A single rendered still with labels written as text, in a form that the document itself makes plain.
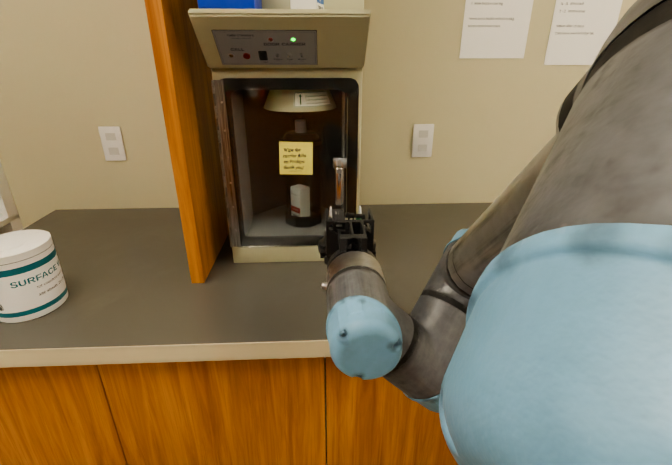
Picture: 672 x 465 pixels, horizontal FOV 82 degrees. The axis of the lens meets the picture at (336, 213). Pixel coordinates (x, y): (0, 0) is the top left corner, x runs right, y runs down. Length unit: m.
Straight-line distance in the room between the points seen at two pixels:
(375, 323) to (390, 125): 1.03
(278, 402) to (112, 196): 0.97
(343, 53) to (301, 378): 0.66
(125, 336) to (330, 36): 0.69
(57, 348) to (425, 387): 0.67
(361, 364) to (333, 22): 0.58
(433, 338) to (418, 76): 1.01
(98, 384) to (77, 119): 0.88
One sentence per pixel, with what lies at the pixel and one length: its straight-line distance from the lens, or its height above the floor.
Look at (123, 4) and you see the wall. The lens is 1.43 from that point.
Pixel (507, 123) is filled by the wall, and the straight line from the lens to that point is 1.48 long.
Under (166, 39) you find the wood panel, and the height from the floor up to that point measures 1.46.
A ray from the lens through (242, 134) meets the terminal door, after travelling 0.90.
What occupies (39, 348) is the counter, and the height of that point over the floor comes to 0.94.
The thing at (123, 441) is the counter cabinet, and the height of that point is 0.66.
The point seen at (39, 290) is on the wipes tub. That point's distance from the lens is 0.99.
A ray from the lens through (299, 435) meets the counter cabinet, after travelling 1.00.
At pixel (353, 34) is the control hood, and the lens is 0.80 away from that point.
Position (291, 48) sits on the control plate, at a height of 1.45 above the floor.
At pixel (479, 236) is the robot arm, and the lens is 0.38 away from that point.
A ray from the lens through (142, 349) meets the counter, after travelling 0.84.
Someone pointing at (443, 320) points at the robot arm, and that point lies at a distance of 0.48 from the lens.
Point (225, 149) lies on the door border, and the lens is 0.91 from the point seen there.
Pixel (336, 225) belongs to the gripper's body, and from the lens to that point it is 0.57.
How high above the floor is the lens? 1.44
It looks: 23 degrees down
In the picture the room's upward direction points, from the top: straight up
